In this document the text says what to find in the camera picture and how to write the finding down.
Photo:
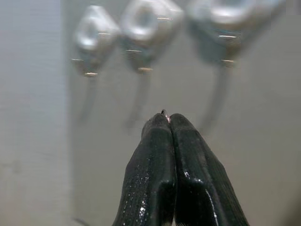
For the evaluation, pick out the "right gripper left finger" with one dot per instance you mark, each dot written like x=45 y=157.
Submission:
x=150 y=169

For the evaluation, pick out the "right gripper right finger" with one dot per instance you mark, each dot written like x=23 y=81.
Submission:
x=200 y=176

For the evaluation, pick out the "grey hook rack plate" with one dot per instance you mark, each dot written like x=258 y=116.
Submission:
x=258 y=141

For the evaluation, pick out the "silver metal wall hook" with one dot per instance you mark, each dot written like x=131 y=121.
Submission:
x=92 y=35
x=145 y=21
x=225 y=16

